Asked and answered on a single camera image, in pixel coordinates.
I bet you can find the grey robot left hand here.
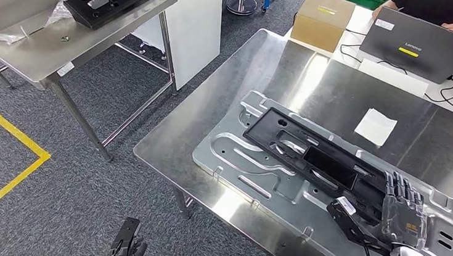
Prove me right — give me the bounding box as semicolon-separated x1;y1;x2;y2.
127;236;149;256

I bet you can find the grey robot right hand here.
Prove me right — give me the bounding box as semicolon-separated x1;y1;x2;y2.
376;170;432;250

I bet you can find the black plastic panel part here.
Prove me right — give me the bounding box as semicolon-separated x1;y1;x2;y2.
235;104;395;228
61;0;168;37

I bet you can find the white paper sheet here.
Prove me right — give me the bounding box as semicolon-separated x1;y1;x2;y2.
352;107;400;149

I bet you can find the grey metal fixture plate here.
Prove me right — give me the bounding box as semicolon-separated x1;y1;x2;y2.
183;85;453;256

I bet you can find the stainless steel table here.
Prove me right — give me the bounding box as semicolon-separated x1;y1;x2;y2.
0;0;187;168
124;18;453;256

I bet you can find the grey laptop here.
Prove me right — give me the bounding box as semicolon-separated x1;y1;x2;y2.
357;4;453;86

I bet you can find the white label sticker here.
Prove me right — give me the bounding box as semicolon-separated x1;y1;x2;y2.
55;60;76;79

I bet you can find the person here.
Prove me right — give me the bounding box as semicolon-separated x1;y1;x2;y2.
370;0;453;49

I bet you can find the brown cardboard box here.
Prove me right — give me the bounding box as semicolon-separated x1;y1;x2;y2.
288;0;357;55

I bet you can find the white cabinet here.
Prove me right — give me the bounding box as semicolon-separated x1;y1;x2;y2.
126;0;225;95

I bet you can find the chrome stanchion base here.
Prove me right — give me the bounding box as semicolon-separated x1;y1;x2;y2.
225;0;259;17

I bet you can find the black right wrist camera bracket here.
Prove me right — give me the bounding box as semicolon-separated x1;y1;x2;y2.
322;199;399;256

